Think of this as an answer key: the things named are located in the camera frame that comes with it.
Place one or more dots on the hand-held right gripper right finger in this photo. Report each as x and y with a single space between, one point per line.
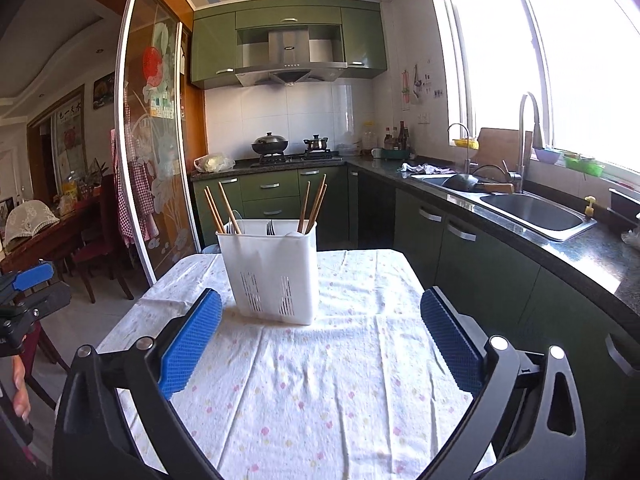
450 340

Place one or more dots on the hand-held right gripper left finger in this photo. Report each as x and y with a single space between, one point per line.
192 340

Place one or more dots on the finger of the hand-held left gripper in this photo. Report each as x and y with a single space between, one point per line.
50 297
32 276

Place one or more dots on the white plastic utensil holder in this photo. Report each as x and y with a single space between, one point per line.
270 270

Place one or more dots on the white spoon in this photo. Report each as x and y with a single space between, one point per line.
235 224

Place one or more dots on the light wooden chopstick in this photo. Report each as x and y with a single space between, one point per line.
211 206
303 210
216 210

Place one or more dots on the ridged wooden chopstick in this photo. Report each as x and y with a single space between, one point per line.
230 210

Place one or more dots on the brown wooden chopstick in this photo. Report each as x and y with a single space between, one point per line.
318 215
315 205

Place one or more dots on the person's left hand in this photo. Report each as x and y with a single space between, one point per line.
21 390

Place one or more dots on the dark red wooden chair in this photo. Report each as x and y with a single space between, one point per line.
102 240
45 355

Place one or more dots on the wooden dining table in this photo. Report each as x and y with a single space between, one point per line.
45 240

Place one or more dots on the white lace cover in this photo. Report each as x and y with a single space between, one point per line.
30 220

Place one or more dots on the long green base cabinet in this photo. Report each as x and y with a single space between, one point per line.
480 270

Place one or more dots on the red checked apron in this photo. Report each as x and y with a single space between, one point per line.
127 190

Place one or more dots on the floral white tablecloth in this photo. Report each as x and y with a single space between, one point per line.
320 385

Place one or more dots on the stainless steel sink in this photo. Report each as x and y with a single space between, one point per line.
535 212

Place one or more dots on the black granite countertop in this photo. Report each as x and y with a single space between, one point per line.
590 255

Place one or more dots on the green base cabinet with drawers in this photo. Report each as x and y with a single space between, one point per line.
270 195

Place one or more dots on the sliding glass door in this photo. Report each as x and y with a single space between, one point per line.
150 160

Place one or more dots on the crumpled dish cloth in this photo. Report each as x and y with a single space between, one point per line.
417 167

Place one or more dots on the white plastic bag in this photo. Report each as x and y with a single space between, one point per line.
214 162

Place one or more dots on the small curved faucet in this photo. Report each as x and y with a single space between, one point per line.
467 155

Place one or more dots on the small yellow fixture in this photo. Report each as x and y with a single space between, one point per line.
590 206

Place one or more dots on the yellow sponge basket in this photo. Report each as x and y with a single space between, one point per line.
465 143

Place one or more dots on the wooden cutting board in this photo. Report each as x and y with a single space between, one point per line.
495 147

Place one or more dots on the tall steel faucet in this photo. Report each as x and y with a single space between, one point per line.
522 150

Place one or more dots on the group of condiment bottles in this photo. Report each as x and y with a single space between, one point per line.
397 140

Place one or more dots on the purple bowl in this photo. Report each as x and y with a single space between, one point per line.
546 156

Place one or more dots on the black lidded wok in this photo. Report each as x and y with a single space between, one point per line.
270 144

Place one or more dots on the gas stove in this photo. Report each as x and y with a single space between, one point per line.
300 157

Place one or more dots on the large clear oil bottle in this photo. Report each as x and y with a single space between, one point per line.
369 140

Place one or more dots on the clear food container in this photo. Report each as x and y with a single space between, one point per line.
346 150

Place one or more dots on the green plastic basket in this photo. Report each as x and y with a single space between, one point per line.
584 165

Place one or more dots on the small lidded cooking pot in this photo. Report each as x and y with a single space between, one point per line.
316 144

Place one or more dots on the stainless range hood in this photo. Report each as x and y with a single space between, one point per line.
290 55

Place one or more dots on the kitchen window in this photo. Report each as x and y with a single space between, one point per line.
575 60

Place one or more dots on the wall poster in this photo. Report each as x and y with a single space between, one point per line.
70 140

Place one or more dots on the framed wall picture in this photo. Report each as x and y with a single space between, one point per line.
104 91

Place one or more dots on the wall socket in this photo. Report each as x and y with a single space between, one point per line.
424 118

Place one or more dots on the hanging wall calendar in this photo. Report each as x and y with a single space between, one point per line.
407 87

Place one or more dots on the green wall cabinets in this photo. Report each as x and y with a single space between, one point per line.
215 45

